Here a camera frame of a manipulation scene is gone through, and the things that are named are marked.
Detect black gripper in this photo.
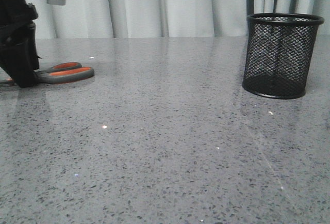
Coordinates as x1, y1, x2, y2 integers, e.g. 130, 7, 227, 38
1, 0, 40, 88

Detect grey orange handled scissors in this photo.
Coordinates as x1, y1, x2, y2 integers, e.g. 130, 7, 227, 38
1, 62, 94, 88

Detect black mesh pen bucket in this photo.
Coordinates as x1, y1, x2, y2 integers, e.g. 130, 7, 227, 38
242, 13, 324, 99

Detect grey curtain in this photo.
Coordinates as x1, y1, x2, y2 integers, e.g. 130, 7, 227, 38
27, 0, 329, 38

